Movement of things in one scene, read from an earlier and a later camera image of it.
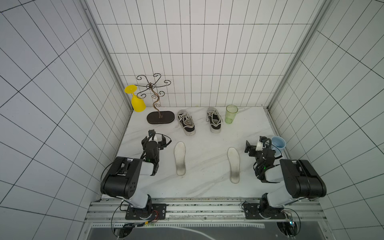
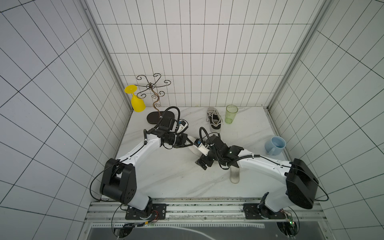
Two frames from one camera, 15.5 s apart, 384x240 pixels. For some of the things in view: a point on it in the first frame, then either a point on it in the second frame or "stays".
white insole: (179, 154) to (194, 149)
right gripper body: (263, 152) to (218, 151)
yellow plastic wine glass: (138, 104) stays
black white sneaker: (213, 116) stays
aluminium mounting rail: (112, 210) stays
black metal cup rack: (156, 117) stays
